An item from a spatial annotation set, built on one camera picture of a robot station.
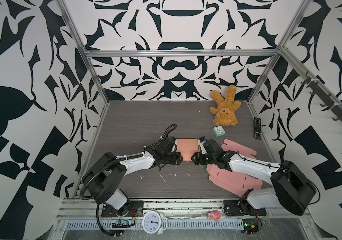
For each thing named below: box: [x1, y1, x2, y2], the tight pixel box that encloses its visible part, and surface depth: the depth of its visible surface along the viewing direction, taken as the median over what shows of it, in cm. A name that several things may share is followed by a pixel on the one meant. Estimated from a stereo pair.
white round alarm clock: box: [141, 210, 168, 235], surface depth 70 cm
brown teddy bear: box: [209, 85, 241, 127], surface depth 107 cm
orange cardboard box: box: [176, 139, 200, 161], surface depth 89 cm
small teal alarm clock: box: [213, 125, 226, 137], surface depth 104 cm
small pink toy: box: [207, 210, 222, 222], surface depth 72 cm
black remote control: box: [253, 117, 262, 140], surface depth 104 cm
